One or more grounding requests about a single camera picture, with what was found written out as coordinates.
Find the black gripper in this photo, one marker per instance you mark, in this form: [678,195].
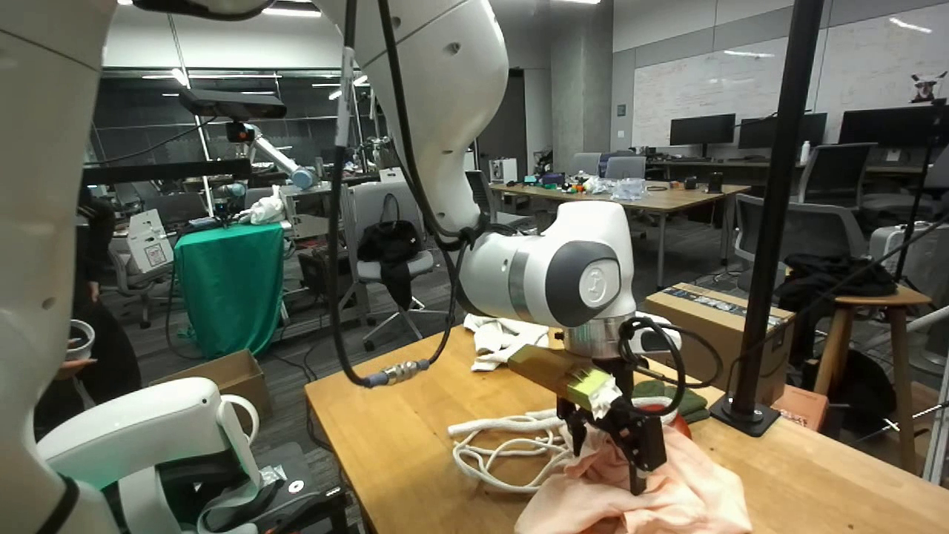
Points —
[614,392]

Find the pale pink cloth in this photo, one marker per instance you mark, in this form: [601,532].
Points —
[682,493]

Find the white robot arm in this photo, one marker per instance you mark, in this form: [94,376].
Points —
[426,99]

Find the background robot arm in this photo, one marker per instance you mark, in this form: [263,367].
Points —
[232,106]

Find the person's hand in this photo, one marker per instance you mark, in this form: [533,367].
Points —
[79,367]

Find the dark green cloth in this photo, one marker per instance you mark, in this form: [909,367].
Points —
[691,401]

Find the cardboard box with dark strip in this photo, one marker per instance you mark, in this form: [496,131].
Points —
[714,329]

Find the long wooden desk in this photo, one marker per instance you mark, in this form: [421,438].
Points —
[682,197]

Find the grey office chair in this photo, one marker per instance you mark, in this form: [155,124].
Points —
[820,232]

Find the black handbag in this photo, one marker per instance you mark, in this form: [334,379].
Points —
[387,247]

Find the black vertical pole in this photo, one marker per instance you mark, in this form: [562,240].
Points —
[782,197]

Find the wooden stool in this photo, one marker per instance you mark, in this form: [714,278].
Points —
[869,297]

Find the black computer monitor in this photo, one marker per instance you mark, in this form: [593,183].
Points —
[890,127]
[700,128]
[758,131]

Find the black office chair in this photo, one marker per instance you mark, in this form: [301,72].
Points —
[840,173]

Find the small cardboard box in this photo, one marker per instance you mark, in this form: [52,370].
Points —
[232,376]

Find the green cloth cover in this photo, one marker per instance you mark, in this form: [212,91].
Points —
[232,287]

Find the black tripod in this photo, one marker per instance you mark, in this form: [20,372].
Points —
[927,91]

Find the white paper sign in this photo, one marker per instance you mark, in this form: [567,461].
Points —
[149,241]

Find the person in dark clothes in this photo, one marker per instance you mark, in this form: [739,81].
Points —
[107,345]

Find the white VR controller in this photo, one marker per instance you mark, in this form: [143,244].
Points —
[82,339]

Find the wall whiteboard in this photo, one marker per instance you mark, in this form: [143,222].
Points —
[714,78]

